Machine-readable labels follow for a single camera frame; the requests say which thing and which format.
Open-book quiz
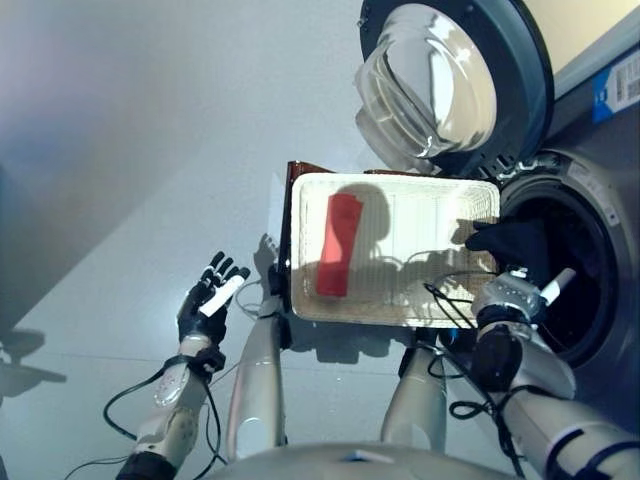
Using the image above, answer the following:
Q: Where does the black cloth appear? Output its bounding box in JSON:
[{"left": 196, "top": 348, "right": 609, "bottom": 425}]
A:
[{"left": 464, "top": 216, "right": 555, "bottom": 282}]

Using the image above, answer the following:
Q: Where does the blue energy label sticker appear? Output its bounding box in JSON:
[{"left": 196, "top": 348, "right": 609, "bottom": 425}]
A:
[{"left": 591, "top": 48, "right": 640, "bottom": 126}]

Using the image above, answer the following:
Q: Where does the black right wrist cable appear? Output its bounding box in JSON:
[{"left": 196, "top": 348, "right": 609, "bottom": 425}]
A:
[{"left": 423, "top": 271, "right": 532, "bottom": 479}]

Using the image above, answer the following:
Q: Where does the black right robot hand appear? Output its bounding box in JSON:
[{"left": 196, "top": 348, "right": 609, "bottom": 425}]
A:
[{"left": 504, "top": 267, "right": 579, "bottom": 307}]

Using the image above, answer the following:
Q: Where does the silver robot leg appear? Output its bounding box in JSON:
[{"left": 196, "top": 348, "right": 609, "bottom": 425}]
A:
[
  {"left": 380, "top": 338, "right": 450, "bottom": 454},
  {"left": 224, "top": 293, "right": 290, "bottom": 462}
]

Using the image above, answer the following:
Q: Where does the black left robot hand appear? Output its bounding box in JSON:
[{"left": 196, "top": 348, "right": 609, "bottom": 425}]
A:
[{"left": 175, "top": 250, "right": 253, "bottom": 347}]

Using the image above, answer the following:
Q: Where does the silver left robot leg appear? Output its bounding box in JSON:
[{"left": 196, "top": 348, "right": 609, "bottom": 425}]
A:
[{"left": 224, "top": 293, "right": 290, "bottom": 462}]

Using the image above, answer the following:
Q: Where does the grey front-load washing machine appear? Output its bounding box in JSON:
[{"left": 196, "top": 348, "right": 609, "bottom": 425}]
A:
[{"left": 434, "top": 64, "right": 640, "bottom": 451}]

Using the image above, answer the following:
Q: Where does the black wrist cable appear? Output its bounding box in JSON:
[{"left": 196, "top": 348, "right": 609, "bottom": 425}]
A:
[
  {"left": 423, "top": 271, "right": 532, "bottom": 479},
  {"left": 63, "top": 349, "right": 224, "bottom": 479}
]

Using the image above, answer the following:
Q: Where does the red rolled cloth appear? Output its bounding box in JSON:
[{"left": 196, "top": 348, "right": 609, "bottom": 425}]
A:
[{"left": 315, "top": 193, "right": 363, "bottom": 298}]

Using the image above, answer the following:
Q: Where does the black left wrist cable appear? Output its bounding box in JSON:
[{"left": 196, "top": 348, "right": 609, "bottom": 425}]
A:
[{"left": 63, "top": 349, "right": 224, "bottom": 479}]

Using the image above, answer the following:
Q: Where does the round glass washing machine door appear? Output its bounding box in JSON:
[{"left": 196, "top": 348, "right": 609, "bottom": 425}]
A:
[{"left": 354, "top": 0, "right": 557, "bottom": 174}]

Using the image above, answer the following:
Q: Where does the silver right robot leg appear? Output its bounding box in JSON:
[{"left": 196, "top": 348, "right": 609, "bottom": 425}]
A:
[{"left": 380, "top": 338, "right": 450, "bottom": 454}]

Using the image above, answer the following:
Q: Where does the cream wicker basket tray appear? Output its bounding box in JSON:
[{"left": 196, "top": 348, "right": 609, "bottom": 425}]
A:
[{"left": 289, "top": 171, "right": 503, "bottom": 330}]

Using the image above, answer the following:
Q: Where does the silver robot torso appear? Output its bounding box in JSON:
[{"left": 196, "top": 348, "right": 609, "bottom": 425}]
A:
[{"left": 204, "top": 441, "right": 542, "bottom": 480}]

